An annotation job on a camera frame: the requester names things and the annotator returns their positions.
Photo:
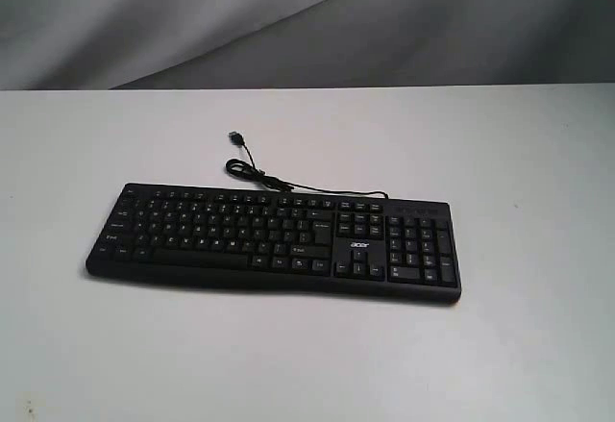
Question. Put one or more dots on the grey backdrop cloth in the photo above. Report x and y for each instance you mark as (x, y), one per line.
(182, 44)

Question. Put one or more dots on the black acer keyboard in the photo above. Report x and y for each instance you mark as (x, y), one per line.
(276, 241)

